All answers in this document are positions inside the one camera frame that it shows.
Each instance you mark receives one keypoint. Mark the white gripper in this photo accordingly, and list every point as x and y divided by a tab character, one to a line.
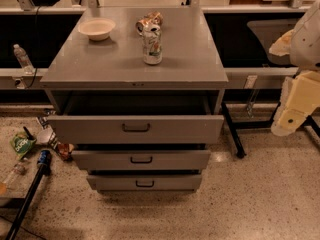
306	43

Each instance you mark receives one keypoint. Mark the grey top drawer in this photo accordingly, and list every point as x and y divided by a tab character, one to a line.
168	129

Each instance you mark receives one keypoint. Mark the grey drawer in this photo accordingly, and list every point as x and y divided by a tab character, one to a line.
142	160
145	183
168	129

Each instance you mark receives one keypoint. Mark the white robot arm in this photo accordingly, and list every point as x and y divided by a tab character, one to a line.
302	43

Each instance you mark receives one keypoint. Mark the grey metal drawer cabinet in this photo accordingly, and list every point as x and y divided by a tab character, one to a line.
110	78

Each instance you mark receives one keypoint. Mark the grey bottom drawer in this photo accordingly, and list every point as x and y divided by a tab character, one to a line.
145	183

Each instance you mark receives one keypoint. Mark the grey middle drawer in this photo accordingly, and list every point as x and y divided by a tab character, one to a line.
142	160

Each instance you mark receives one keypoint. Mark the grey chair seat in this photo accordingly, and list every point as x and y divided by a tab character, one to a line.
268	32

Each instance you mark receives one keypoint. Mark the upright white soda can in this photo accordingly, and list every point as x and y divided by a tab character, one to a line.
152	46

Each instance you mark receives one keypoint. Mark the lying orange soda can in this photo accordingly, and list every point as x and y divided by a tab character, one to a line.
154	17

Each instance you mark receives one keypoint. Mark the white paper bowl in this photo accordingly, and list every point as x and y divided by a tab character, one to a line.
97	29

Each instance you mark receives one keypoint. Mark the snack wrappers on floor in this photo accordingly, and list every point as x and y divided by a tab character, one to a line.
47	136

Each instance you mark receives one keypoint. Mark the clear plastic water bottle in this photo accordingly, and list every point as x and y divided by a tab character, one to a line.
23	59

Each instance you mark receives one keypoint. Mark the green snack bag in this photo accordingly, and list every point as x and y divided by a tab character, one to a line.
22	144

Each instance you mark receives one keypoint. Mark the plastic bottle on floor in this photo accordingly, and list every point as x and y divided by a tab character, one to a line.
12	182

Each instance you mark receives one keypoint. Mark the black table leg frame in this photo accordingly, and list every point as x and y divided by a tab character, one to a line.
235	126

